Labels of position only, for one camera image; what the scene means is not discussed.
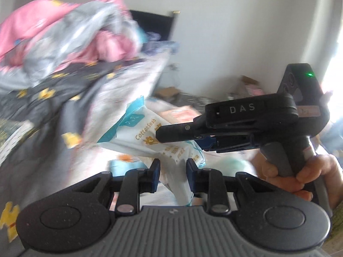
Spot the small open cardboard box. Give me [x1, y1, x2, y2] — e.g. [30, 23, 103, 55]
[227, 75, 266, 100]

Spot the person's right hand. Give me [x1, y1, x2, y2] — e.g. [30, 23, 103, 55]
[260, 154, 342, 209]

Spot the blue clothes pile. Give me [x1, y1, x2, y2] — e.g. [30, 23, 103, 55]
[141, 31, 179, 56]

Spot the red wet wipes pack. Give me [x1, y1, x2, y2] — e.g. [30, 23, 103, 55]
[159, 106, 201, 124]

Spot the black bed headboard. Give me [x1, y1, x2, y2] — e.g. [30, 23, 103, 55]
[130, 10, 180, 41]

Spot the pink and grey duvet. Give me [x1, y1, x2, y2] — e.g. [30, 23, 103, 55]
[1, 0, 142, 95]

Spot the wall power socket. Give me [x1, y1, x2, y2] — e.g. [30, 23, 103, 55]
[169, 63, 179, 71]

